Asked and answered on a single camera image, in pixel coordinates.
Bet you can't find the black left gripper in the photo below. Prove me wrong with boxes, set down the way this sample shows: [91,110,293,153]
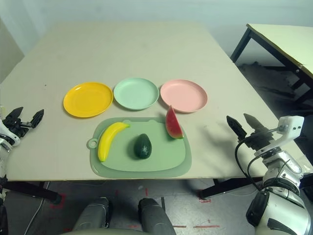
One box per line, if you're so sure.
[1,106,45,138]

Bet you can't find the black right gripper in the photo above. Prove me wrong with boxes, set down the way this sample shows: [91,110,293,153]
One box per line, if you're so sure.
[226,113,279,152]

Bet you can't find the red toy watermelon slice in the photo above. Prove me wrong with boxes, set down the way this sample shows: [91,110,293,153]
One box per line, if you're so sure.
[165,105,184,140]

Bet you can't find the yellow toy banana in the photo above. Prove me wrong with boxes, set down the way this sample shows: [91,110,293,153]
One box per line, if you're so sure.
[97,122,131,163]

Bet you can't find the dark green toy avocado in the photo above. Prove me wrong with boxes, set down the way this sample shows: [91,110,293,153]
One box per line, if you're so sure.
[133,133,153,160]

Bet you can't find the black table leg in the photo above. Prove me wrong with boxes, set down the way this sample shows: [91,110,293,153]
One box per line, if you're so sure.
[0,181,62,205]
[198,177,265,199]

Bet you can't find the yellow plastic plate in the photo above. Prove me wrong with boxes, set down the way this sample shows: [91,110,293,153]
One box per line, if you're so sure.
[63,82,114,118]

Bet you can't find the beige partition board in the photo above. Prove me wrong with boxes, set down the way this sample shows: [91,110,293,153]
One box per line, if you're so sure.
[0,16,25,85]

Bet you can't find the pink plastic plate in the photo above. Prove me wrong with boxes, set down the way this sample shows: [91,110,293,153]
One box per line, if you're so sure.
[159,79,208,114]

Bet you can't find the clear plastic bag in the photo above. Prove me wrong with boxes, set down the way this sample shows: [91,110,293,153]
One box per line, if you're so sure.
[298,156,313,177]

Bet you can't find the green silicone cutting mat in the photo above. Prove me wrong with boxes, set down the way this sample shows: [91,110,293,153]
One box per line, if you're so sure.
[85,117,193,177]

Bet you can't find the beige side table black legs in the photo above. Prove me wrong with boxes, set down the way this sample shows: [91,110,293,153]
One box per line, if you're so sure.
[230,23,313,106]

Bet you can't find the mint green plastic plate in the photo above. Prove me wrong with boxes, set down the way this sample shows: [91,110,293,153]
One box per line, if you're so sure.
[113,77,159,111]

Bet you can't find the grey left robot leg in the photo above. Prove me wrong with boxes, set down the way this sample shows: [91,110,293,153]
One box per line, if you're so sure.
[73,197,113,232]

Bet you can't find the grey robot leg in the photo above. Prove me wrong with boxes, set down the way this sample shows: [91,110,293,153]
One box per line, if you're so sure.
[138,197,177,235]
[73,197,113,232]

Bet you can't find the grey right robot leg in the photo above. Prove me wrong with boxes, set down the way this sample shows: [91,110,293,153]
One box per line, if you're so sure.
[138,197,177,235]

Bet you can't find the grey robot torso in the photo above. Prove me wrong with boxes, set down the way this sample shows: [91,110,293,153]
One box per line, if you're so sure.
[58,227,147,235]

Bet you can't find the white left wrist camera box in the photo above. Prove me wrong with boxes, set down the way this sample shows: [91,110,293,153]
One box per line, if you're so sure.
[0,105,21,147]

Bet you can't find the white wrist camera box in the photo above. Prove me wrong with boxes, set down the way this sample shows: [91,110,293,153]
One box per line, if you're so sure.
[277,116,305,147]
[0,105,21,147]

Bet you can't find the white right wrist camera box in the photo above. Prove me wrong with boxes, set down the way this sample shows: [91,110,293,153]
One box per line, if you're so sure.
[277,116,305,147]

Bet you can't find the white floor cable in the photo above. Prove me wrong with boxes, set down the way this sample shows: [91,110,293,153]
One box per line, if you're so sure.
[23,181,51,235]

